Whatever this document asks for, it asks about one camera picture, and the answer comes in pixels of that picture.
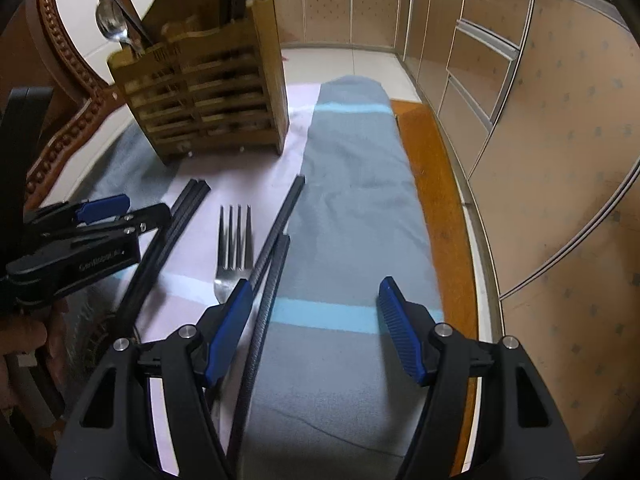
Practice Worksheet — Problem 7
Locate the wooden utensil holder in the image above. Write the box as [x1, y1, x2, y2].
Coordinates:
[107, 0, 290, 163]

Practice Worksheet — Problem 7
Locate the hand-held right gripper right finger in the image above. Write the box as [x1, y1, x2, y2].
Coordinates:
[377, 276, 583, 480]

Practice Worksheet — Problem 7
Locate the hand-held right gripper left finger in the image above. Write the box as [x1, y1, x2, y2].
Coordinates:
[50, 279, 256, 480]

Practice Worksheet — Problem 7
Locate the metal spoon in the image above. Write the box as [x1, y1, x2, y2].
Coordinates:
[95, 0, 146, 58]

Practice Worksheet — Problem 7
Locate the metal fork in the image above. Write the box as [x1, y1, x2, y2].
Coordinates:
[212, 204, 255, 306]

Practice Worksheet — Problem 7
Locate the person's left hand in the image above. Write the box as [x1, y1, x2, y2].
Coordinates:
[0, 302, 66, 401]

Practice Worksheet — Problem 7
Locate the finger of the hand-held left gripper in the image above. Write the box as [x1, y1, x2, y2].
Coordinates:
[30, 194, 132, 227]
[40, 203, 172, 246]

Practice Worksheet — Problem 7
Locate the grey and pink printed cloth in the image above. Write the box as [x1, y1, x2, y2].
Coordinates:
[55, 74, 447, 480]

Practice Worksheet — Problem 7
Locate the carved wooden chair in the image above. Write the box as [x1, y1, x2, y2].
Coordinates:
[0, 0, 483, 480]

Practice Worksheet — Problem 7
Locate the bundle of black chopsticks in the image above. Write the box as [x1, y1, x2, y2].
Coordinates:
[220, 0, 307, 480]
[102, 0, 211, 341]

